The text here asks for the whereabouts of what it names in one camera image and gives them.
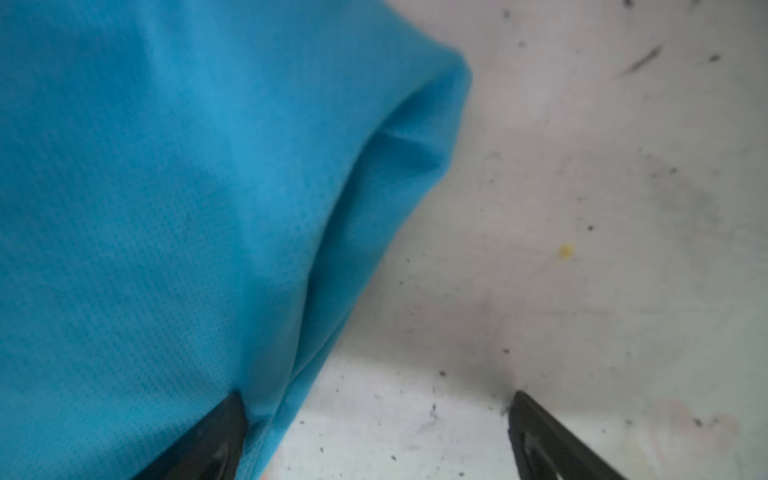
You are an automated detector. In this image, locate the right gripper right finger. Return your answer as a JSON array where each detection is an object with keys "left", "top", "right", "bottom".
[{"left": 507, "top": 390, "right": 625, "bottom": 480}]

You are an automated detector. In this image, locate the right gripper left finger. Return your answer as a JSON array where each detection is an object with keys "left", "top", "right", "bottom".
[{"left": 133, "top": 391, "right": 248, "bottom": 480}]

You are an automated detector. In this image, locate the blue t shirt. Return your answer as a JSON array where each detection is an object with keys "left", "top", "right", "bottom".
[{"left": 1, "top": 1, "right": 471, "bottom": 479}]

